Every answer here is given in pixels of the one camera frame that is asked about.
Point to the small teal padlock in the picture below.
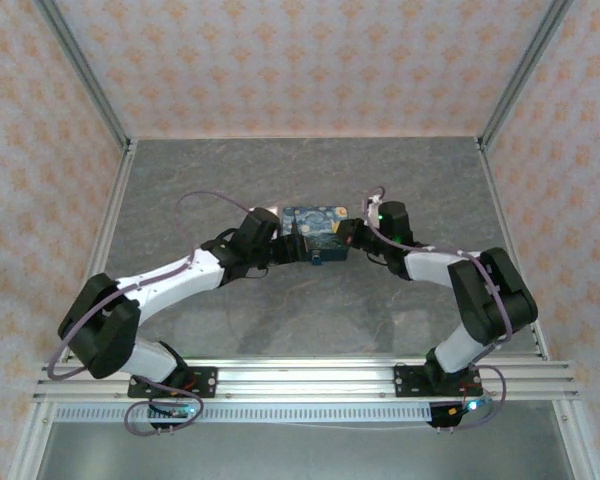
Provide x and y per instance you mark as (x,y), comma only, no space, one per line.
(317,258)

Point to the starry night painted box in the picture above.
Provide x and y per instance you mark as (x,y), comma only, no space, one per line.
(320,225)

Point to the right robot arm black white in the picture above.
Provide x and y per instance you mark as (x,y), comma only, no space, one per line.
(495,295)

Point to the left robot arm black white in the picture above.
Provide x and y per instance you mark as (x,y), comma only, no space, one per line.
(170,282)

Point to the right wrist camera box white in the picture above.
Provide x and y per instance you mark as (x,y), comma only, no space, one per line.
(371,205)

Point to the aluminium table side rail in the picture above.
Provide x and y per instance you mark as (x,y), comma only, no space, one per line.
(120,200)
(500,190)

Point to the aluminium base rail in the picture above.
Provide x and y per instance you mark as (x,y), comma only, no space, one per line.
(305,380)

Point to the aluminium frame post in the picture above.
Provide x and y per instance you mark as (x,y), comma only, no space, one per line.
(87,75)
(525,75)

